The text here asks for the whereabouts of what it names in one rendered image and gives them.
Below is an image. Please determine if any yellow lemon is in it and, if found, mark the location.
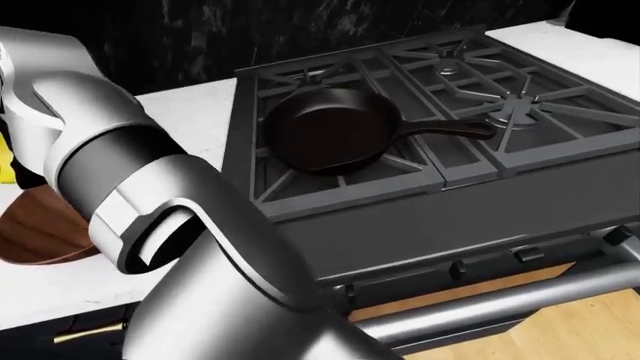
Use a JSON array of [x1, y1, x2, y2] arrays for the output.
[[0, 133, 16, 186]]

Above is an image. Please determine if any black cast iron pan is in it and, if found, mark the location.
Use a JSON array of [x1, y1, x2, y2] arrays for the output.
[[262, 88, 498, 175]]

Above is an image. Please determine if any brown wooden bowl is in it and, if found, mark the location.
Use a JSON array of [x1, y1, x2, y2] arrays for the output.
[[0, 186, 105, 267]]

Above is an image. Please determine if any wide grey burner grate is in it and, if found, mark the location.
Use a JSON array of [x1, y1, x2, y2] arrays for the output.
[[248, 50, 445, 204], [382, 30, 640, 178]]

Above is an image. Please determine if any dark grey stove range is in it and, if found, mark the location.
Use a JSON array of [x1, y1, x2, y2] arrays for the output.
[[219, 27, 640, 356]]

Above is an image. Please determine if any narrow grey centre grate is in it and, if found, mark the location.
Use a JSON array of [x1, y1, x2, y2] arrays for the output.
[[355, 46, 499, 187]]

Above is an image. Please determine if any silver gas burner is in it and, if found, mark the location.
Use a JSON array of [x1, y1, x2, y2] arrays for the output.
[[435, 62, 465, 78], [485, 108, 541, 129]]

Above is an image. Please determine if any silver oven door handle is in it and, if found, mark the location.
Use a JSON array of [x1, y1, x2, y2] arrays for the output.
[[349, 239, 640, 341]]

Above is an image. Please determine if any brass cabinet handle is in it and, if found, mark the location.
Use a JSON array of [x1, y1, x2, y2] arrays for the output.
[[52, 321, 127, 345]]

